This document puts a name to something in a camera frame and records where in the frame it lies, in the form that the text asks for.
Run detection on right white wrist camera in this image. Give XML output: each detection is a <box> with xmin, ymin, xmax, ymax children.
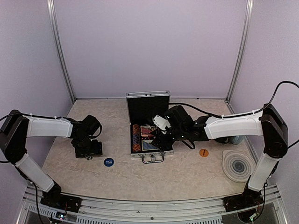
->
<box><xmin>153</xmin><ymin>115</ymin><xmax>171</xmax><ymax>132</ymax></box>

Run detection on blue round button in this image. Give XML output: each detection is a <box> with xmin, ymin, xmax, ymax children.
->
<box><xmin>104</xmin><ymin>158</ymin><xmax>114</xmax><ymax>167</ymax></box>

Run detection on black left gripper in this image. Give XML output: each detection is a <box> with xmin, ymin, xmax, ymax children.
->
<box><xmin>74</xmin><ymin>135</ymin><xmax>102</xmax><ymax>158</ymax></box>

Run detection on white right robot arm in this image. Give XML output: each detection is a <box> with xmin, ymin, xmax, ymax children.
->
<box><xmin>152</xmin><ymin>103</ymin><xmax>288</xmax><ymax>207</ymax></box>

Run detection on light blue mug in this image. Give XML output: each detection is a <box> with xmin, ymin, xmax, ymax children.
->
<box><xmin>230</xmin><ymin>135</ymin><xmax>244</xmax><ymax>145</ymax></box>

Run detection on aluminium poker chip case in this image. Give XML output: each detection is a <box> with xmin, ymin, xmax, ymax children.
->
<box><xmin>126</xmin><ymin>91</ymin><xmax>173</xmax><ymax>164</ymax></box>

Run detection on grey striped plate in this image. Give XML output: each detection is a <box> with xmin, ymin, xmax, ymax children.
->
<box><xmin>222</xmin><ymin>150</ymin><xmax>256</xmax><ymax>183</ymax></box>

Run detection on red playing card deck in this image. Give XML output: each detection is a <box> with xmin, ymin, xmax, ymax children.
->
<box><xmin>140</xmin><ymin>126</ymin><xmax>154</xmax><ymax>140</ymax></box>

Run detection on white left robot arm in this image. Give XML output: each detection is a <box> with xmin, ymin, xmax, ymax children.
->
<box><xmin>0</xmin><ymin>110</ymin><xmax>103</xmax><ymax>208</ymax></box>

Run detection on blue playing card deck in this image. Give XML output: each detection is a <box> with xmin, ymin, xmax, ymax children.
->
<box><xmin>142</xmin><ymin>140</ymin><xmax>159</xmax><ymax>152</ymax></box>

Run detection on red chip row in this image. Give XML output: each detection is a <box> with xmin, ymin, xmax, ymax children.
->
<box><xmin>132</xmin><ymin>124</ymin><xmax>141</xmax><ymax>141</ymax></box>

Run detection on orange round button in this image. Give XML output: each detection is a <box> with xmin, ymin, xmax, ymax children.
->
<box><xmin>199</xmin><ymin>149</ymin><xmax>209</xmax><ymax>157</ymax></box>

